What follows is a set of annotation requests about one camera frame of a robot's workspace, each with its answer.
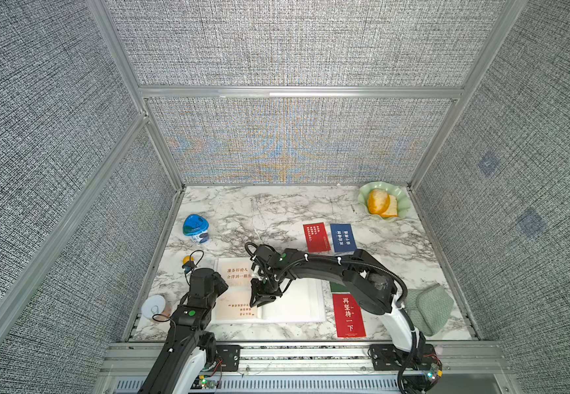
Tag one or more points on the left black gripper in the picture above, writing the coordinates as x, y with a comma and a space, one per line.
217, 281

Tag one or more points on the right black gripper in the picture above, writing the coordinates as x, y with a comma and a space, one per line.
257, 298

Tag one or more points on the white photo album book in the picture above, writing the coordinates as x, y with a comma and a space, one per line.
298, 301

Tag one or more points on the dark red card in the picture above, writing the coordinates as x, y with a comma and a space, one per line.
317, 239

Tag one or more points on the large red card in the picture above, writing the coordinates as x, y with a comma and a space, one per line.
348, 317

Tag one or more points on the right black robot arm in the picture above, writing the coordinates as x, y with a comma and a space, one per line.
376, 289

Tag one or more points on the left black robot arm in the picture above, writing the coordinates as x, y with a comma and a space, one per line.
189, 347

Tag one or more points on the yellow spoon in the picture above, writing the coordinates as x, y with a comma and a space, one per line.
187, 259

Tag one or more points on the blue lidded cup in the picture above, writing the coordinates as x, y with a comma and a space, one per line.
197, 228

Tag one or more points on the green card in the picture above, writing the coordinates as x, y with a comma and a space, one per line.
336, 288

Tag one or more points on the blue card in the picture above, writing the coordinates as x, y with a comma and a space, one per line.
343, 240

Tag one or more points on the bread piece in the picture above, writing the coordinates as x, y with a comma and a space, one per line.
383, 204

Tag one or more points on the green glass plate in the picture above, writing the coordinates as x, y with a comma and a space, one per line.
404, 203

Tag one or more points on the green folded cloth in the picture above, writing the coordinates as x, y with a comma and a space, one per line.
429, 309

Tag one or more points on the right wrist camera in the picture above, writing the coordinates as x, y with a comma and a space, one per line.
261, 257

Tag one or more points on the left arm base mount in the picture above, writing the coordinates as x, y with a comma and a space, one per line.
223, 358

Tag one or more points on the aluminium front rail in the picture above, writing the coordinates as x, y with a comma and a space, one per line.
315, 367

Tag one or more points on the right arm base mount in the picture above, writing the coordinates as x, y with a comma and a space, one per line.
421, 374

